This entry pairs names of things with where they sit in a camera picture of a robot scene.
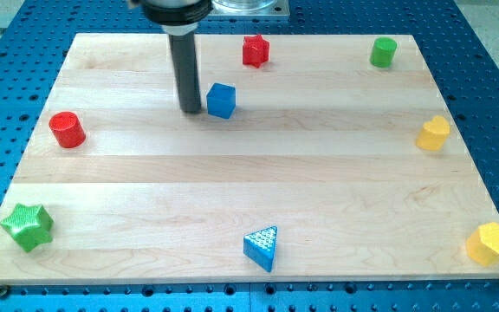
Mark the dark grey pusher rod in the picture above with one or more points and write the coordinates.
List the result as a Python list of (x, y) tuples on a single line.
[(185, 65)]

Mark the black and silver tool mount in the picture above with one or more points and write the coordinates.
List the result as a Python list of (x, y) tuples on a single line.
[(175, 17)]

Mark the blue cube block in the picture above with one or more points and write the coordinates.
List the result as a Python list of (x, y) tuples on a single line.
[(221, 100)]

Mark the red star block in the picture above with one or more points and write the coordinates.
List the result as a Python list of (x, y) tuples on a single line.
[(255, 50)]

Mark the green star block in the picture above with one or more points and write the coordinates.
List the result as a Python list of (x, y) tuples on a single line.
[(29, 226)]

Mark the red cylinder block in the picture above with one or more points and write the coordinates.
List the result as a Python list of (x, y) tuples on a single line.
[(67, 129)]

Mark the light wooden board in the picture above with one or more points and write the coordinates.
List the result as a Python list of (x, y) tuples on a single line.
[(321, 145)]

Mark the blue perforated metal table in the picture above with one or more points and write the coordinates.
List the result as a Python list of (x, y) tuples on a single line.
[(35, 43)]

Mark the green cylinder block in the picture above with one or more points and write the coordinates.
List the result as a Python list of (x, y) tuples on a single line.
[(383, 51)]

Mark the blue triangle block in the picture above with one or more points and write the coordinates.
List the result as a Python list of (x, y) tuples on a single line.
[(259, 246)]

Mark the yellow heart block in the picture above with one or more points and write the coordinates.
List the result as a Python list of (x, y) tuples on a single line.
[(433, 134)]

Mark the yellow hexagon block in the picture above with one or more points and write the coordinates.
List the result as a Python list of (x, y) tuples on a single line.
[(482, 245)]

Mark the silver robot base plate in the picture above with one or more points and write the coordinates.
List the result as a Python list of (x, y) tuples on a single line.
[(250, 9)]

